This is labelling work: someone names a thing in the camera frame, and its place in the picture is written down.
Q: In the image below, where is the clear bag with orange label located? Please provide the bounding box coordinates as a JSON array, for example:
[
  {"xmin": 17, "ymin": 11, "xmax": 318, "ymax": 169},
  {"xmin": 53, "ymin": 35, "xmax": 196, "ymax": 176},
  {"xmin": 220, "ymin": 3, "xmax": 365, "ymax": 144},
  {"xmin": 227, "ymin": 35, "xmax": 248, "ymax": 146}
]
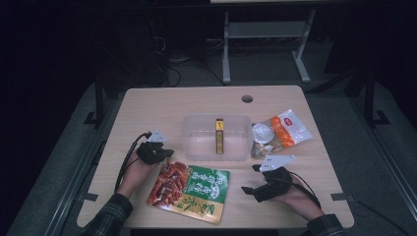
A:
[{"xmin": 250, "ymin": 108, "xmax": 314, "ymax": 160}]

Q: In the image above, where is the grey metal stand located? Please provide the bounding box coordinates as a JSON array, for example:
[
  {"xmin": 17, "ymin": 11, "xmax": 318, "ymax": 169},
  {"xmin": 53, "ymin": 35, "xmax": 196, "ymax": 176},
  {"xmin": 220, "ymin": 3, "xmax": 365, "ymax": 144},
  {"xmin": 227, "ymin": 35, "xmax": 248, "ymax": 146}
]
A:
[{"xmin": 221, "ymin": 9, "xmax": 318, "ymax": 85}]

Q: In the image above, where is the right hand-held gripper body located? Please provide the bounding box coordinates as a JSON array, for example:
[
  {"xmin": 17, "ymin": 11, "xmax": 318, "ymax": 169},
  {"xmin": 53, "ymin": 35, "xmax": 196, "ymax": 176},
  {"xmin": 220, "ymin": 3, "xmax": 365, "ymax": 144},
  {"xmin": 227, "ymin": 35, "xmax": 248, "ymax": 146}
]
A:
[{"xmin": 252, "ymin": 154, "xmax": 297, "ymax": 204}]

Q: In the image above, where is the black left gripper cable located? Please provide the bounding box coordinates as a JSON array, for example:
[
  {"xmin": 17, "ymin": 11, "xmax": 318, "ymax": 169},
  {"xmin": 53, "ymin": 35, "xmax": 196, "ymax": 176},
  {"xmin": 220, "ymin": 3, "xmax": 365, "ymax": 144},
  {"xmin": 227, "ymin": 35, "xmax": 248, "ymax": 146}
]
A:
[{"xmin": 113, "ymin": 131, "xmax": 153, "ymax": 194}]

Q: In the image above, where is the small box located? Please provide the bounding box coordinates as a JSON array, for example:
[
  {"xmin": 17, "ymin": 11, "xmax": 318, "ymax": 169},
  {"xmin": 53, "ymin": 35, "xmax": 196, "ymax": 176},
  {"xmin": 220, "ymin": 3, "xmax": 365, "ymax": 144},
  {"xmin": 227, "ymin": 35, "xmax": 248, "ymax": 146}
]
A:
[{"xmin": 214, "ymin": 118, "xmax": 225, "ymax": 155}]

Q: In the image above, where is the clear plastic container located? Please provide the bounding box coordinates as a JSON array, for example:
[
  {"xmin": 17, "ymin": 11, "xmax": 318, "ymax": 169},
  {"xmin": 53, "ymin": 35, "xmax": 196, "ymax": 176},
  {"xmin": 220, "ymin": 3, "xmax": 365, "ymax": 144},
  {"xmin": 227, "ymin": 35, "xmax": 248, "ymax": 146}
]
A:
[{"xmin": 180, "ymin": 113, "xmax": 254, "ymax": 162}]

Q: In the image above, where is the black stand post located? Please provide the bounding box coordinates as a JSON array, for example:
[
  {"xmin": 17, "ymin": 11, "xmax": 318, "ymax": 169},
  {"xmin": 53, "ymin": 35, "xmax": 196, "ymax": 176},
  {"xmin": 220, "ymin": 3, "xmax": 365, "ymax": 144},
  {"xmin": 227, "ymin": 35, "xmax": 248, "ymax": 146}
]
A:
[
  {"xmin": 363, "ymin": 67, "xmax": 391, "ymax": 127},
  {"xmin": 83, "ymin": 73, "xmax": 106, "ymax": 129}
]

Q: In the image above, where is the grey tape strip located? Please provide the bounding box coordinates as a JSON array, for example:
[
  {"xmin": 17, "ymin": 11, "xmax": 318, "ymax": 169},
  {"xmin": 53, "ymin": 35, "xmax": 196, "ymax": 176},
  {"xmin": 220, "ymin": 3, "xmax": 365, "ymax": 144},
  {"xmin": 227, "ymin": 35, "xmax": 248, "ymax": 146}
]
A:
[
  {"xmin": 329, "ymin": 192, "xmax": 357, "ymax": 203},
  {"xmin": 77, "ymin": 192, "xmax": 99, "ymax": 203}
]

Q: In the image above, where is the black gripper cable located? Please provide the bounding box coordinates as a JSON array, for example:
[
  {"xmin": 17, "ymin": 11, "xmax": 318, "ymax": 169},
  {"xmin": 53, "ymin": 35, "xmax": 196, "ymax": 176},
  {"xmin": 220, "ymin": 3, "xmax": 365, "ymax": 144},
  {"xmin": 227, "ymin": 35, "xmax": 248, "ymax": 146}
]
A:
[
  {"xmin": 113, "ymin": 131, "xmax": 153, "ymax": 194},
  {"xmin": 288, "ymin": 171, "xmax": 323, "ymax": 208}
]

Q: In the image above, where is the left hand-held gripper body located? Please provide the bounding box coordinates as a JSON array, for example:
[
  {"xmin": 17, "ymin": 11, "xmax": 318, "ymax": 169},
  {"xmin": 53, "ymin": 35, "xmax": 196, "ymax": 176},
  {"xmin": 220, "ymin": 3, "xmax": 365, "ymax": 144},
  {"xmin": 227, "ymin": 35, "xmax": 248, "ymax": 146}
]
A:
[{"xmin": 136, "ymin": 129, "xmax": 168, "ymax": 165}]

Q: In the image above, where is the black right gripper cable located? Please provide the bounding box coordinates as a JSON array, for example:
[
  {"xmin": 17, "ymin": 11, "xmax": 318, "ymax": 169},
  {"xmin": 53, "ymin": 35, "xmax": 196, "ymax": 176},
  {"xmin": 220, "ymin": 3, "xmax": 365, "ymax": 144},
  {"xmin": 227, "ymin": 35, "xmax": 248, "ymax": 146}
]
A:
[{"xmin": 288, "ymin": 171, "xmax": 323, "ymax": 208}]

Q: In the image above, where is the green snack packet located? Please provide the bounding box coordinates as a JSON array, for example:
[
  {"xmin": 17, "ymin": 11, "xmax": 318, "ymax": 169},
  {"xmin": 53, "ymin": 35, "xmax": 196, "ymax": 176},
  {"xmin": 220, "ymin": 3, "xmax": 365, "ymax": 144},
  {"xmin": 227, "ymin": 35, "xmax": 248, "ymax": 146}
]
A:
[{"xmin": 146, "ymin": 158, "xmax": 231, "ymax": 225}]

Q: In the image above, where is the black floor cable loop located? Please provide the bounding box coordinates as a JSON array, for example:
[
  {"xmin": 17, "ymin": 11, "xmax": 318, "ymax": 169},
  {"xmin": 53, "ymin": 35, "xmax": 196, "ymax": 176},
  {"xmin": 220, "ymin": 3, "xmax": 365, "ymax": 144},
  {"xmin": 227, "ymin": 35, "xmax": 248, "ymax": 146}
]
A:
[{"xmin": 165, "ymin": 63, "xmax": 227, "ymax": 88}]

